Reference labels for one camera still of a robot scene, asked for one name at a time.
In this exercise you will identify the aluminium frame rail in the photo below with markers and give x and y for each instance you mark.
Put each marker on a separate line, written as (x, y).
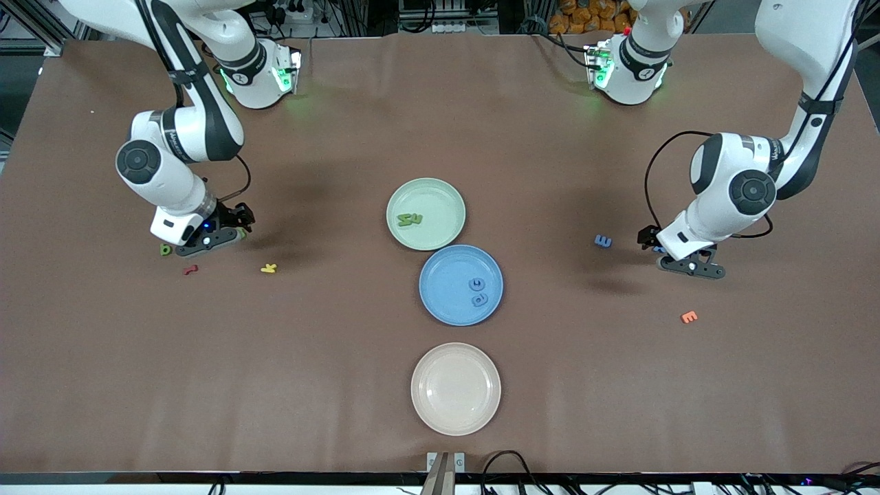
(53, 47)

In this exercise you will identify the blue letter E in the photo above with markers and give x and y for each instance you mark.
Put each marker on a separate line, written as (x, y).
(603, 240)

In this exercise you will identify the white power strip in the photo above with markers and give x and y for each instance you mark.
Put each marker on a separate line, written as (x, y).
(301, 9)
(454, 27)

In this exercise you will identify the metal equipment rack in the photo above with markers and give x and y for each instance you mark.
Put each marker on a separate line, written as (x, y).
(412, 10)

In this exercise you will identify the brown table cover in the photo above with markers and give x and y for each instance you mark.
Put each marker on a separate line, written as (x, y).
(206, 385)

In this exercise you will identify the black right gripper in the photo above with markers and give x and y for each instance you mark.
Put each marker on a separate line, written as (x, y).
(229, 216)

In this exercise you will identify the bag of orange items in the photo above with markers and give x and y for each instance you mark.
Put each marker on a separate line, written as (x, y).
(584, 17)

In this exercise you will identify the green plate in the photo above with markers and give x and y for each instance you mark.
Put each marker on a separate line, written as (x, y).
(433, 196)

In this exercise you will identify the aluminium camera mount post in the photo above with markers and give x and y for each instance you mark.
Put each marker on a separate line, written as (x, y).
(440, 474)

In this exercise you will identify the orange letter E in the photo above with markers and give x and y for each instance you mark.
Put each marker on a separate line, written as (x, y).
(689, 317)

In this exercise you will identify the beige plate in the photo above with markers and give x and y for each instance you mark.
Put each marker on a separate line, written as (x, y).
(456, 388)

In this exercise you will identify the blue plate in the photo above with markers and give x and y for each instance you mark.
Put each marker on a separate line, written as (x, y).
(447, 268)

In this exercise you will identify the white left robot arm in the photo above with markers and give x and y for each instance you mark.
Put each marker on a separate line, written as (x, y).
(715, 213)

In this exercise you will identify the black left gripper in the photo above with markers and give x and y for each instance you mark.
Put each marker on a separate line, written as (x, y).
(647, 237)

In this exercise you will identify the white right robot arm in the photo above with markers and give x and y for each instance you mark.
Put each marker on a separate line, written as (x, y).
(206, 130)

